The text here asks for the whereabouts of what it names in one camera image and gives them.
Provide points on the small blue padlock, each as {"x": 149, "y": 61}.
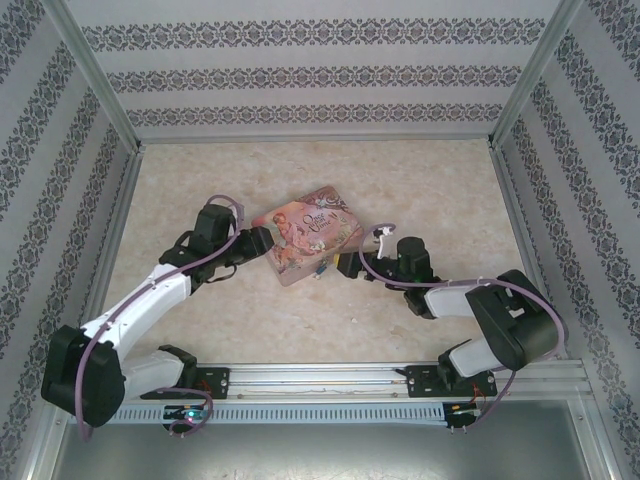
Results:
{"x": 321, "y": 271}

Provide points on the aluminium side floor rail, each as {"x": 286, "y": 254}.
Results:
{"x": 520, "y": 225}
{"x": 112, "y": 225}

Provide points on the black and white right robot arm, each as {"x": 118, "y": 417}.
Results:
{"x": 510, "y": 320}

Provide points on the aluminium frame post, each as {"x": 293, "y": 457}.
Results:
{"x": 95, "y": 75}
{"x": 535, "y": 75}

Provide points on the aluminium mounting rail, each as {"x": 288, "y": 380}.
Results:
{"x": 310, "y": 380}

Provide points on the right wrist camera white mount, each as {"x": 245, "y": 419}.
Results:
{"x": 382, "y": 245}

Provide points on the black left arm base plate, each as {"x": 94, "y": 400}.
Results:
{"x": 215, "y": 382}

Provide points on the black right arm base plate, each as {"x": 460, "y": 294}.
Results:
{"x": 422, "y": 380}

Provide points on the grey sheet metal panel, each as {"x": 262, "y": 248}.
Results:
{"x": 320, "y": 450}

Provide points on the pink illustrated tin box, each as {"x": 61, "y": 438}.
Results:
{"x": 310, "y": 230}

